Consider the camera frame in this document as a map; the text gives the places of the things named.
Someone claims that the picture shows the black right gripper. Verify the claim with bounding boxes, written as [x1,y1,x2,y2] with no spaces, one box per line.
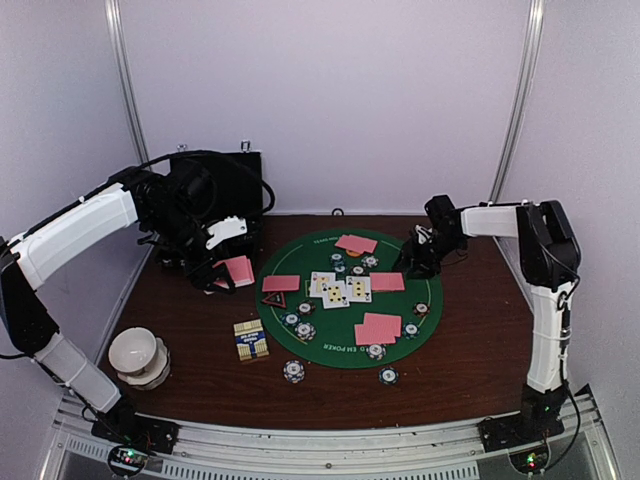
[393,231,466,277]

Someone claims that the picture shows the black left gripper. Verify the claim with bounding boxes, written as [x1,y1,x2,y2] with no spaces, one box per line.
[145,203,236,294]

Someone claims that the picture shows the red card deck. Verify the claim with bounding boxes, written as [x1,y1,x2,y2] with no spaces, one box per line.
[215,255,255,287]

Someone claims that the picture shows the face-down card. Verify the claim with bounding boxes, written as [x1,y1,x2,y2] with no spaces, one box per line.
[369,272,405,292]

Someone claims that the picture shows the dealt card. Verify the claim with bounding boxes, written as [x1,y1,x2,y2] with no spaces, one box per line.
[363,312,402,337]
[335,234,378,254]
[262,275,300,292]

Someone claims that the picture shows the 100 chip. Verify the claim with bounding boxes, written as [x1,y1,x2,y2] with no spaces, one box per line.
[350,265,366,276]
[296,300,316,316]
[413,302,431,318]

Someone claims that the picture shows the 50 chips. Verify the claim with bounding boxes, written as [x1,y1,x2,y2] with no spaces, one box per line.
[329,253,346,274]

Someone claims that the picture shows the five of spades card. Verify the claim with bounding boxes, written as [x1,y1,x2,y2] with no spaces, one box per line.
[322,280,350,309]

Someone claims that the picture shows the three of hearts card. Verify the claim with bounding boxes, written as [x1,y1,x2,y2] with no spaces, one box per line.
[309,271,336,298]

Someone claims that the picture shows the blue green 50 chip stack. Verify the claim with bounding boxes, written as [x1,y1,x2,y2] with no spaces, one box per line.
[378,367,400,385]

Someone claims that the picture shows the blue beige 10 chip stack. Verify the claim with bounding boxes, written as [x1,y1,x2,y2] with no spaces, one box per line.
[283,360,305,384]

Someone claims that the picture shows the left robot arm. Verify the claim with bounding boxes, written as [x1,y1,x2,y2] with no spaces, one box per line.
[1,161,247,444]

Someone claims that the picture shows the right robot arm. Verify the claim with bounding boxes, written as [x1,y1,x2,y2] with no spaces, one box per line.
[392,195,581,442]

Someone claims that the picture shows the red triangular all-in marker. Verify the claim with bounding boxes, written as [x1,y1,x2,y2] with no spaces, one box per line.
[261,292,287,309]

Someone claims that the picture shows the green round poker mat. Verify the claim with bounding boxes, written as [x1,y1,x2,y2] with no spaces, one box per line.
[256,228,444,369]

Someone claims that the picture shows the blue yellow card box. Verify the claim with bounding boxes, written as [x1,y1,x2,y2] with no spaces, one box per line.
[233,319,270,362]

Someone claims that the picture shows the black poker chip case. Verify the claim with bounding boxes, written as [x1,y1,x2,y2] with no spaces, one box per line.
[155,150,271,258]

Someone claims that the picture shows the white bowl stack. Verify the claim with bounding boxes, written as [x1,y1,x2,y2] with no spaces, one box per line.
[108,327,171,391]

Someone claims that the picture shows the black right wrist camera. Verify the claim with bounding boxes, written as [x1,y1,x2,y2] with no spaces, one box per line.
[415,194,458,244]

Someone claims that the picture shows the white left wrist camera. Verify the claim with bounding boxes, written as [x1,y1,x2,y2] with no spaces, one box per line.
[205,216,247,250]

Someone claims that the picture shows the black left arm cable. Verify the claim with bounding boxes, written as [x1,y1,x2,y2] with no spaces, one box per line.
[139,149,277,219]

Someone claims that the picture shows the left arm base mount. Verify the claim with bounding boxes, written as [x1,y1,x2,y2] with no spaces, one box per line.
[91,416,180,454]

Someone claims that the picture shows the aluminium front rail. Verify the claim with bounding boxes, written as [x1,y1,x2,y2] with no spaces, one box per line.
[37,384,624,480]

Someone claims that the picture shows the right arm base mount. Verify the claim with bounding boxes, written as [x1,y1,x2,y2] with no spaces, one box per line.
[477,414,565,453]

